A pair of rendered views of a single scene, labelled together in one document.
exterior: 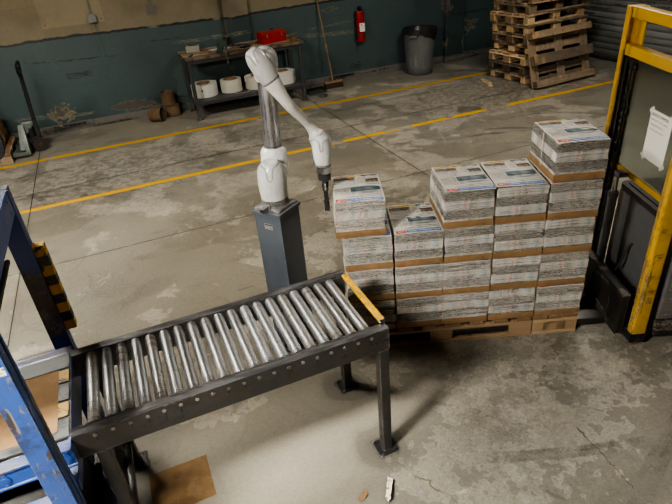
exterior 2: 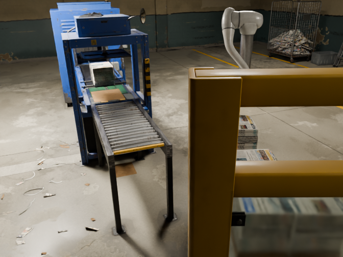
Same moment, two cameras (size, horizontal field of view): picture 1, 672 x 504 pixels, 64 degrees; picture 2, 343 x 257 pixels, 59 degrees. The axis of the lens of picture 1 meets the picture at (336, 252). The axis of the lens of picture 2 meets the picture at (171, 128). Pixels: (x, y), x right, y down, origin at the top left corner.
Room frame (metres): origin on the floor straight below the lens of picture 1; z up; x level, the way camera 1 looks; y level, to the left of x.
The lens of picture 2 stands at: (2.46, -2.33, 1.98)
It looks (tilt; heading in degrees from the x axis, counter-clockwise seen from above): 24 degrees down; 91
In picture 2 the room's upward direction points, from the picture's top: 1 degrees counter-clockwise
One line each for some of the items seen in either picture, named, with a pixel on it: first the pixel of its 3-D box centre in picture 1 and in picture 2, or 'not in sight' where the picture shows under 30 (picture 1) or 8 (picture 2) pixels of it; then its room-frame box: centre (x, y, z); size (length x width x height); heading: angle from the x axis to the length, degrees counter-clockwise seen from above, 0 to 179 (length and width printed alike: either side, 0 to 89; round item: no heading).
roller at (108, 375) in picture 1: (109, 382); (116, 106); (1.73, 1.01, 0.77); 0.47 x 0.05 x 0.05; 20
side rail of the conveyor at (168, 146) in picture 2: (219, 319); (149, 123); (2.15, 0.60, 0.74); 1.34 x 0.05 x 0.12; 110
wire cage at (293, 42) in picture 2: not in sight; (291, 30); (5.94, 7.39, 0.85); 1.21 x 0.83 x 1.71; 110
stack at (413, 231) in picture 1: (436, 272); not in sight; (2.86, -0.63, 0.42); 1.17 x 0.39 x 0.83; 90
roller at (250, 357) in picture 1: (242, 339); (126, 125); (1.94, 0.46, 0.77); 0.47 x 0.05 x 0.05; 20
